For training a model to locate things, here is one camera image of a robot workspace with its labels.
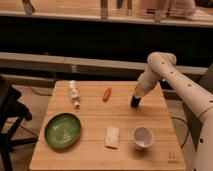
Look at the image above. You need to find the orange carrot toy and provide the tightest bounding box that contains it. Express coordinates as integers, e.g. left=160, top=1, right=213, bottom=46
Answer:
left=103, top=87, right=111, bottom=102

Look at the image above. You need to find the black chair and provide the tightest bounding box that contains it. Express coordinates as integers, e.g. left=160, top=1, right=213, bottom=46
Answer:
left=0, top=75, right=38, bottom=171

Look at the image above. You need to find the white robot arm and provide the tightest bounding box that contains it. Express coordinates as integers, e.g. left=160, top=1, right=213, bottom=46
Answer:
left=131, top=52, right=213, bottom=171

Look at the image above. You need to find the black eraser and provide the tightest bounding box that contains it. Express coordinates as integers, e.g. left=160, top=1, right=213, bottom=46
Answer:
left=130, top=96, right=141, bottom=108

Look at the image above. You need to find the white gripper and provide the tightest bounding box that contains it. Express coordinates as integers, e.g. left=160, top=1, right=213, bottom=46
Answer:
left=134, top=71, right=157, bottom=99

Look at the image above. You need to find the white sponge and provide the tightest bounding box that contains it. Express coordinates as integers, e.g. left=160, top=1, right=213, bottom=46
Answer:
left=105, top=127, right=120, bottom=149

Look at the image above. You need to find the black cable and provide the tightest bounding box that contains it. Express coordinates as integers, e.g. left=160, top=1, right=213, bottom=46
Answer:
left=171, top=116, right=191, bottom=149

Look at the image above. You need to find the green plate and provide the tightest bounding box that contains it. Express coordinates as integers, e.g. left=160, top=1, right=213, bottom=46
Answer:
left=44, top=113, right=81, bottom=150

